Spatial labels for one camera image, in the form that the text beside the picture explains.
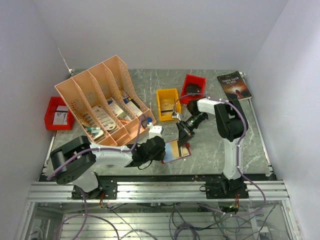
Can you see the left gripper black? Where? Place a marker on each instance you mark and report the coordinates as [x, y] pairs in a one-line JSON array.
[[161, 155]]

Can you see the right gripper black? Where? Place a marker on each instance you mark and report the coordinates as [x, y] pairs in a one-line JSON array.
[[184, 136]]

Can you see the red card holder wallet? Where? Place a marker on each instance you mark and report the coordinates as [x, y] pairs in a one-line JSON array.
[[171, 152]]

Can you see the yellow plastic bin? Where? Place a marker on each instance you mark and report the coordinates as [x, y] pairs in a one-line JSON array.
[[168, 93]]

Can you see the black credit card stack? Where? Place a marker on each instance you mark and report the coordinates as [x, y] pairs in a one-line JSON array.
[[192, 88]]

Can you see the pink file organizer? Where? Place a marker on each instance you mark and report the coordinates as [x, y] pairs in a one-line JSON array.
[[104, 96]]

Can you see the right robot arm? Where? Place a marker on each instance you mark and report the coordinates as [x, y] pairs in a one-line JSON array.
[[232, 126]]

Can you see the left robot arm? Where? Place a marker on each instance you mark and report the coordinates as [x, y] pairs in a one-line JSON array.
[[72, 162]]

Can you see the gold card in bin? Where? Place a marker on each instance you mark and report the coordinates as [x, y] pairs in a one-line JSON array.
[[166, 107]]

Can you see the red bin with cards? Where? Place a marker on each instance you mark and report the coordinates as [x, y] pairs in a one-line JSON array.
[[201, 81]]

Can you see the white cards in left bin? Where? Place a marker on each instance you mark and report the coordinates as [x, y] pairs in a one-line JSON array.
[[60, 115]]

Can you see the blue capped tube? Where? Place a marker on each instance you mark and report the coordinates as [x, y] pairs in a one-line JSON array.
[[146, 121]]

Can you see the dark paperback book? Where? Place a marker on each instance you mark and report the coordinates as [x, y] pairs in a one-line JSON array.
[[234, 86]]

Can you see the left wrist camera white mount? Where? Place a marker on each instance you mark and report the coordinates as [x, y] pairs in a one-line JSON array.
[[155, 130]]

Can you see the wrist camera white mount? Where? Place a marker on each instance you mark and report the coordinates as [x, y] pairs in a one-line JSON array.
[[176, 116], [155, 130]]

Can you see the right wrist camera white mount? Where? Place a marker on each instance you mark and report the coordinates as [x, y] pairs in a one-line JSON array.
[[176, 116]]

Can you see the aluminium mounting rail frame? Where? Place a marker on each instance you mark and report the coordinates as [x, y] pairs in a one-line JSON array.
[[156, 192]]

